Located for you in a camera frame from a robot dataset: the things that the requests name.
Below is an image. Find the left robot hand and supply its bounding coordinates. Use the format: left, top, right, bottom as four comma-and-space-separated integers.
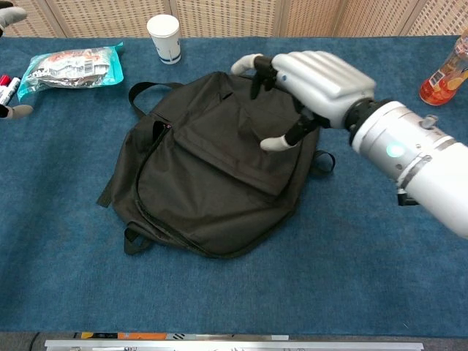
0, 6, 34, 120

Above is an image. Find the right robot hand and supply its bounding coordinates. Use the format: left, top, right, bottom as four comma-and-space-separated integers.
230, 50, 377, 153

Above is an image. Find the black fabric backpack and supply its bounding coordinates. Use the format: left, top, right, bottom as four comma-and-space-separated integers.
97, 71, 336, 259

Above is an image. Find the black cap white marker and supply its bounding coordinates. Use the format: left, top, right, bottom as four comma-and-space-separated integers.
0, 76, 21, 106

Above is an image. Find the teal snack package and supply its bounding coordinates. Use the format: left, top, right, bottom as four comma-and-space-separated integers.
17, 41, 124, 102

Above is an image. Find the beige wicker folding screen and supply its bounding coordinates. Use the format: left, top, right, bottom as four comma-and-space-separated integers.
0, 0, 468, 38

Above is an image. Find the orange drink bottle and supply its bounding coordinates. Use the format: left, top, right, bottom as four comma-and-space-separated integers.
419, 27, 468, 107

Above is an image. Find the white paper cup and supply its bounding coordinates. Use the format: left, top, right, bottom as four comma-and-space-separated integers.
146, 13, 182, 65

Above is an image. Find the blue carpet table cover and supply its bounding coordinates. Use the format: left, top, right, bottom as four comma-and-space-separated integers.
0, 35, 468, 338

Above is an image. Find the orange grey label strip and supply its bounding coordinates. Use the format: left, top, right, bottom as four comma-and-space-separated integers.
74, 331, 290, 341

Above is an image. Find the aluminium profile rail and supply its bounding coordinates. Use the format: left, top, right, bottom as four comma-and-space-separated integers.
44, 339, 425, 351

